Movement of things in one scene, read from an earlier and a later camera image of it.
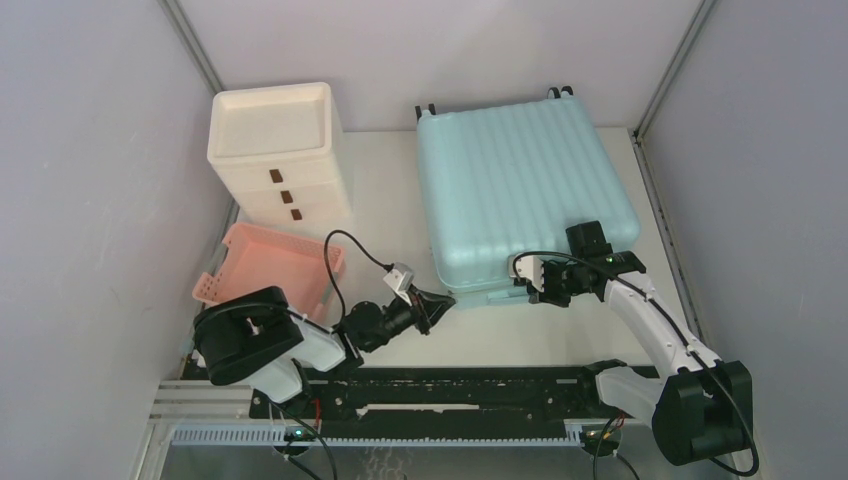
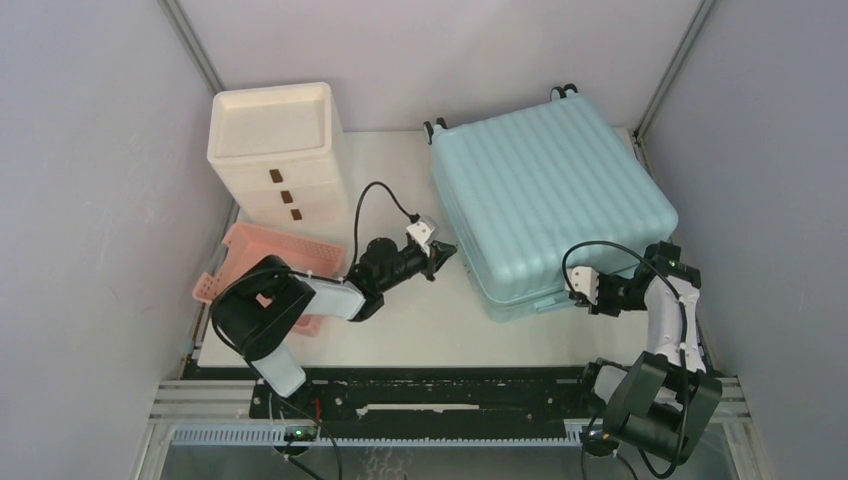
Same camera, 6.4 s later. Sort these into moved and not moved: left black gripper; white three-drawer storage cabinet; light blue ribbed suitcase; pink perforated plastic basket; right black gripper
Moved: light blue ribbed suitcase; right black gripper; left black gripper
Not moved: pink perforated plastic basket; white three-drawer storage cabinet
